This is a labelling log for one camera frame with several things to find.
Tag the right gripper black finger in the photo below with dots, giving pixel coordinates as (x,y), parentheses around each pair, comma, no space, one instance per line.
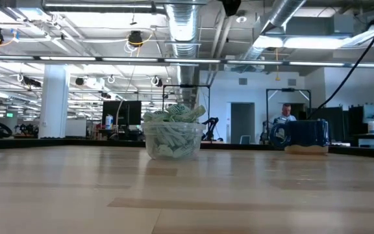
(231,6)

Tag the black background robot arm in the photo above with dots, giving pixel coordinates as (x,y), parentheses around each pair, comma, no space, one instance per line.
(210,125)

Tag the person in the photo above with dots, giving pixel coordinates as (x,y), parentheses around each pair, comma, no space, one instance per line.
(286,110)

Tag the black monitor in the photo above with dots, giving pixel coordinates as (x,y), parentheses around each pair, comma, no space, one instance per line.
(132,112)

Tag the dark blue ceramic mug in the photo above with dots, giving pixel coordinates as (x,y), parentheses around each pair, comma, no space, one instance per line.
(304,136)

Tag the clear plastic round container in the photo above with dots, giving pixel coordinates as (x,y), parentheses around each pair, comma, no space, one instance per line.
(148,139)

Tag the white wipes canister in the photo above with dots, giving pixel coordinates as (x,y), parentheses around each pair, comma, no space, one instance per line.
(372,127)
(109,123)

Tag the white square column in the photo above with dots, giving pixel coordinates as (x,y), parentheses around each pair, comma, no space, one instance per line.
(54,104)

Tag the silver ventilation duct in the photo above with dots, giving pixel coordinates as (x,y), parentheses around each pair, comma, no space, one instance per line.
(183,26)

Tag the black aluminium table frame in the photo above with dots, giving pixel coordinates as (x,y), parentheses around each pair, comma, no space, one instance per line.
(76,143)

